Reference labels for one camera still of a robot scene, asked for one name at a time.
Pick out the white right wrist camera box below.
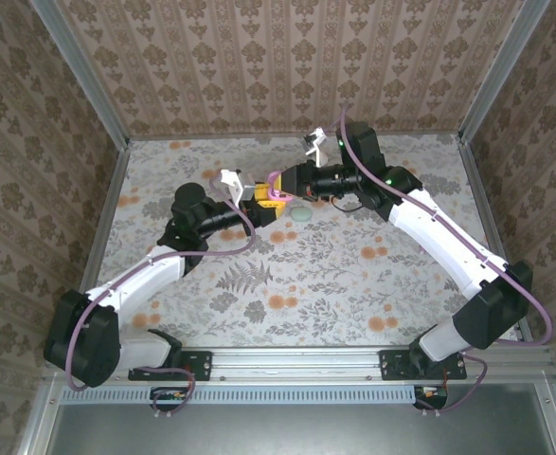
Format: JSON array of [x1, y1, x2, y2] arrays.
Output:
[[303, 128, 329, 169]]

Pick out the aluminium frame post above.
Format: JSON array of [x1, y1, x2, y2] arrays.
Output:
[[457, 0, 552, 143], [27, 0, 133, 149]]

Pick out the aluminium mounting rail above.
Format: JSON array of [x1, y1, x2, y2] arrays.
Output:
[[45, 345, 554, 380]]

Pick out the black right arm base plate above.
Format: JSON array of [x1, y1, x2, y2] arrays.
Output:
[[379, 349, 468, 382]]

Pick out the grey slotted cable duct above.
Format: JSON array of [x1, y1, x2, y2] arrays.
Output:
[[62, 384, 419, 406]]

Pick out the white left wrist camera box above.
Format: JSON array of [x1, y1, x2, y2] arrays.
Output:
[[219, 168, 256, 209]]

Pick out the aluminium side rail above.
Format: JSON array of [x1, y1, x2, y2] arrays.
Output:
[[456, 135, 537, 345], [63, 139, 133, 347]]

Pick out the floral patterned table cloth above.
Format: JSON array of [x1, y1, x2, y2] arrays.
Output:
[[79, 134, 528, 348]]

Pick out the grey metal sheet panel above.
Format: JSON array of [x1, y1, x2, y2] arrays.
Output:
[[19, 378, 556, 455]]

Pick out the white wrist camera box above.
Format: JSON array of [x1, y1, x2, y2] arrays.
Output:
[[219, 168, 256, 209], [303, 128, 329, 169]]

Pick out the pink earbud charging case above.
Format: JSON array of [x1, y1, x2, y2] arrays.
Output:
[[266, 169, 289, 201]]

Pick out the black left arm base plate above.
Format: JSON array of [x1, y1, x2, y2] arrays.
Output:
[[128, 349, 213, 382]]

